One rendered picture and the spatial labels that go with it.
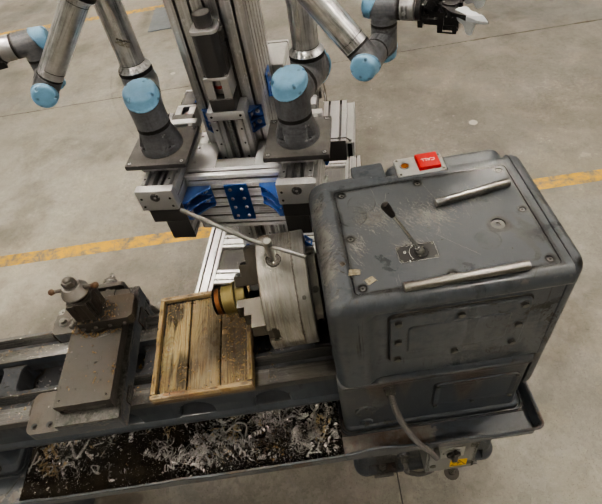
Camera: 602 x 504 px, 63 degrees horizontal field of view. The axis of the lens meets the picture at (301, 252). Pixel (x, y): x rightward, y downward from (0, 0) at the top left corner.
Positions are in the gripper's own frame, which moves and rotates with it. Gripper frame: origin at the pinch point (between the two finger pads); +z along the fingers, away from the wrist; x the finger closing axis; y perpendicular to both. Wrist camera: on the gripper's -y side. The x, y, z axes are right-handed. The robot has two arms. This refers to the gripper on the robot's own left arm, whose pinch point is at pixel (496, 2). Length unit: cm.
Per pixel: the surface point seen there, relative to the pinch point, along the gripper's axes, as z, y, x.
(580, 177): 48, 175, -113
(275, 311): -30, 30, 85
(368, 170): -23, 28, 38
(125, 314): -79, 43, 96
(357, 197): -22, 26, 49
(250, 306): -40, 36, 84
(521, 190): 17.3, 28.1, 34.3
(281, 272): -31, 25, 77
